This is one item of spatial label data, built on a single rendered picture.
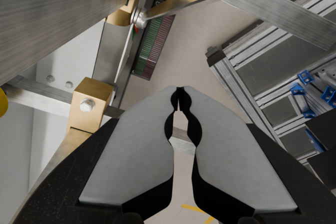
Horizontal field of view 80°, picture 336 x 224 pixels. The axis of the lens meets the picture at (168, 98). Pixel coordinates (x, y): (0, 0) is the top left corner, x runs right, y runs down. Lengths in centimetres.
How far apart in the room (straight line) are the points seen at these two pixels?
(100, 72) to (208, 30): 79
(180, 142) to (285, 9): 25
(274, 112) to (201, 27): 60
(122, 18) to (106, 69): 23
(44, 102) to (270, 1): 34
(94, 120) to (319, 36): 33
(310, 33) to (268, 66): 78
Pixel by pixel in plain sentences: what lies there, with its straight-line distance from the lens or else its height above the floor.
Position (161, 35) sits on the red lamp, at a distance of 43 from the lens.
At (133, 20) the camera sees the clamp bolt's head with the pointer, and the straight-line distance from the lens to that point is 28.
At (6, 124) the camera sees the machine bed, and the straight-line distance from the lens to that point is 63.
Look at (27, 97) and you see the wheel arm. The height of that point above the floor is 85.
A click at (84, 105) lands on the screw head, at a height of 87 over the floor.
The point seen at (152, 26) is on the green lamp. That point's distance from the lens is 42.
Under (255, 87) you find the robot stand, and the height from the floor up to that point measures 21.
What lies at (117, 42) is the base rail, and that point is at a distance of 45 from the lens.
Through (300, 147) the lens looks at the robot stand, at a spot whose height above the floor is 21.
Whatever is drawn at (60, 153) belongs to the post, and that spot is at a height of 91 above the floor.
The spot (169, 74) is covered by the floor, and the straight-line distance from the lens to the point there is 123.
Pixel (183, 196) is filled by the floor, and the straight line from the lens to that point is 207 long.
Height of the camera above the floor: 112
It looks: 59 degrees down
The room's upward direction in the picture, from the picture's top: 178 degrees counter-clockwise
